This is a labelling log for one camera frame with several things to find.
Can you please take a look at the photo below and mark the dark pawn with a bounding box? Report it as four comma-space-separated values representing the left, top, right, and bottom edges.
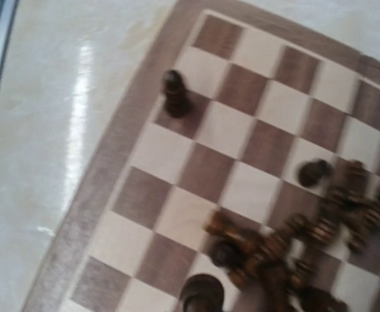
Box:
298, 159, 333, 188
179, 274, 225, 312
162, 70, 192, 118

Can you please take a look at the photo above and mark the wooden chess board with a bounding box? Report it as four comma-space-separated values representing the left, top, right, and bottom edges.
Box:
24, 1, 380, 311

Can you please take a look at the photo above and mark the pile of dark pieces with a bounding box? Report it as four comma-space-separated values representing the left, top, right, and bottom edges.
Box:
205, 160, 380, 311

